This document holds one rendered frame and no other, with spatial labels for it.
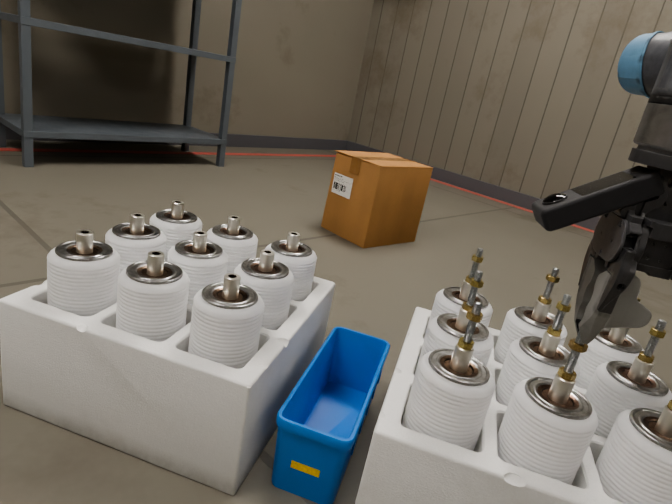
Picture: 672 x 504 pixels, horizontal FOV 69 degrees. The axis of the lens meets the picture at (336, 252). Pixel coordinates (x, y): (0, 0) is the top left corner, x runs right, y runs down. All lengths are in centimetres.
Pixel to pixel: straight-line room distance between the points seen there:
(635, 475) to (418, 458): 24
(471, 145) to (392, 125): 67
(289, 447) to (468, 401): 26
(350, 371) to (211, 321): 38
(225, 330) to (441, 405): 28
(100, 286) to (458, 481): 54
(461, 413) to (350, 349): 38
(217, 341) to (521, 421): 38
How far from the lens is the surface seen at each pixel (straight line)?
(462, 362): 63
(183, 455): 76
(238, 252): 90
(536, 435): 64
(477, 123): 349
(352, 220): 179
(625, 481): 69
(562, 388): 64
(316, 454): 71
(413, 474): 64
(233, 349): 68
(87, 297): 79
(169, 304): 72
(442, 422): 63
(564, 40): 336
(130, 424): 78
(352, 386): 98
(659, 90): 57
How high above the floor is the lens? 56
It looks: 19 degrees down
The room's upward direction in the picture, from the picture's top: 11 degrees clockwise
